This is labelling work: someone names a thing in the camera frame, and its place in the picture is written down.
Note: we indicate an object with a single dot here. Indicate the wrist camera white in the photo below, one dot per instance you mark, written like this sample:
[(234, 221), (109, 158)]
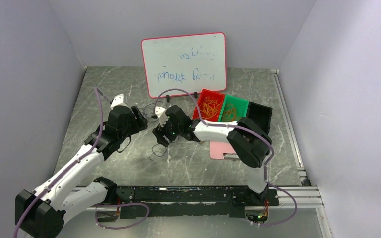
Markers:
[(160, 112), (118, 100)]

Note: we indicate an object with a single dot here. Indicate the pink clipboard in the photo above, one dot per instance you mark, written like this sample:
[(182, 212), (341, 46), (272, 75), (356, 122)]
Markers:
[(222, 151)]

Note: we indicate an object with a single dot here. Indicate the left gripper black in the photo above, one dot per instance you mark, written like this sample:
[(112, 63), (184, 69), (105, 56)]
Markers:
[(140, 123)]

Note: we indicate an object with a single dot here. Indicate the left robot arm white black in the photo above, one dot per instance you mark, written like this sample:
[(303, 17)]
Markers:
[(72, 170)]

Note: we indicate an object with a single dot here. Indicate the green plastic bin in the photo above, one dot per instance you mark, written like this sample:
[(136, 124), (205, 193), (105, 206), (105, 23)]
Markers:
[(233, 109)]

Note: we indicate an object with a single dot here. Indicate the aluminium rail frame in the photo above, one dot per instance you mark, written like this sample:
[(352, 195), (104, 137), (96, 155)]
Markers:
[(294, 198)]

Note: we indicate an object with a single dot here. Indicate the whiteboard with pink frame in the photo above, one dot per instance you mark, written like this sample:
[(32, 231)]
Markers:
[(192, 62)]

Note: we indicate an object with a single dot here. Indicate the black plastic bin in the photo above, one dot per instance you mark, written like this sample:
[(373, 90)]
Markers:
[(261, 115)]

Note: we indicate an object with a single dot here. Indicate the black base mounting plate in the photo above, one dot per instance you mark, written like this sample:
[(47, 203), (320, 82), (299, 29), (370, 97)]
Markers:
[(156, 201)]

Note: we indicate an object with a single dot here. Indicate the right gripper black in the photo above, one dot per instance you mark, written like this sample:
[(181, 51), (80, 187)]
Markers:
[(159, 132)]

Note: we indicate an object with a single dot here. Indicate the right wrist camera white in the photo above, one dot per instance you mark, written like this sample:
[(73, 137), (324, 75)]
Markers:
[(160, 112)]

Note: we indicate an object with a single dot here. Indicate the red plastic bin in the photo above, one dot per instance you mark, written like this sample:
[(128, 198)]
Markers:
[(210, 104)]

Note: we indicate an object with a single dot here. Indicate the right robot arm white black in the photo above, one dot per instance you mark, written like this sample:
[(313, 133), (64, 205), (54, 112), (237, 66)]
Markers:
[(251, 144)]

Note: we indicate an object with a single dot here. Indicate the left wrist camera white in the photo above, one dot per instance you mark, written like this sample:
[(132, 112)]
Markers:
[(118, 100)]

